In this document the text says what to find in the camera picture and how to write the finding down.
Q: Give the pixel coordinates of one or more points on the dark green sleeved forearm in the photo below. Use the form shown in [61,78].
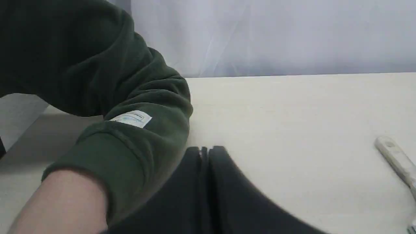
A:
[84,58]

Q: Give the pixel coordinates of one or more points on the wide wooden paint brush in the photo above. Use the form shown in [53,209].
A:
[398,160]

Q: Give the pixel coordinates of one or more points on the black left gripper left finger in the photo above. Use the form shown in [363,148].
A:
[179,207]

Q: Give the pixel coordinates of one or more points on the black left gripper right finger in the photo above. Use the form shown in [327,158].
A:
[241,208]

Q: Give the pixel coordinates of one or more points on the open bare human hand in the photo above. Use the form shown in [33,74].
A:
[66,202]

